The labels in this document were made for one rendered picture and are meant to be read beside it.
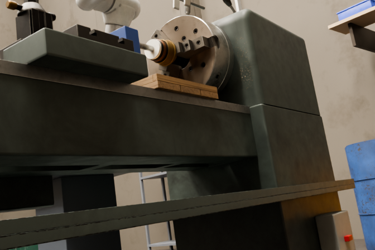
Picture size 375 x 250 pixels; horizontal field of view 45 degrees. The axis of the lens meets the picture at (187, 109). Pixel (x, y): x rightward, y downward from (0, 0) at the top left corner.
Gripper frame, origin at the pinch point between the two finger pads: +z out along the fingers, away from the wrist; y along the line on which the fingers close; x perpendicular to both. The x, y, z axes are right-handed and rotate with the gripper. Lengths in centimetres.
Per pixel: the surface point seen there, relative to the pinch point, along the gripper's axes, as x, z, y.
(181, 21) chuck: -0.9, 9.0, 1.0
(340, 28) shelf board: 279, -60, -52
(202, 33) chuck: -0.2, 14.9, 10.6
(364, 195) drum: 242, 88, -20
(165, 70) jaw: -9.0, 28.4, 0.9
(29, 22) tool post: -61, 23, 0
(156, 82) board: -37, 39, 24
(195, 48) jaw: -4.2, 21.3, 10.6
